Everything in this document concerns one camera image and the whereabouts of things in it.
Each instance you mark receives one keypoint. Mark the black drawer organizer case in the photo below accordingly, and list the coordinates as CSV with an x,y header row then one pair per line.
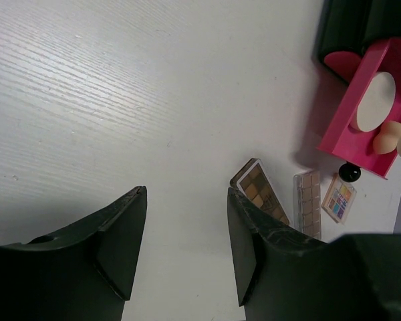
x,y
355,25

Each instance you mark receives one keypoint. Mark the small colourful eyeshadow palette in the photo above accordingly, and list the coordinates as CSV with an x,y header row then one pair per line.
x,y
338,199

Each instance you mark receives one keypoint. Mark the pink bottom drawer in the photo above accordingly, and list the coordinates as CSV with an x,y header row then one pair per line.
x,y
343,63

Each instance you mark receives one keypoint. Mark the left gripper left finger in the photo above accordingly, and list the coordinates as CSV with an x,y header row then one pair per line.
x,y
84,271

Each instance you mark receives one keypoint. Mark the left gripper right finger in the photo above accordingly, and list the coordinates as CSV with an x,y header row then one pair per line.
x,y
282,274

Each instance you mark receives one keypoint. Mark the brown eyeshadow palette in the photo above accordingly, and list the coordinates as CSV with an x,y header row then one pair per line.
x,y
254,183

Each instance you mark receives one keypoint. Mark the round white powder puff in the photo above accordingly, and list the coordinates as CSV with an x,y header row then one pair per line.
x,y
376,103

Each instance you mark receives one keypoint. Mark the pink drawer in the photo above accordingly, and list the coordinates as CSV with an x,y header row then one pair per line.
x,y
343,63
351,145

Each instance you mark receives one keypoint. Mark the clear nude eyeshadow palette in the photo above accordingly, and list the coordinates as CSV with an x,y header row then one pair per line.
x,y
307,200

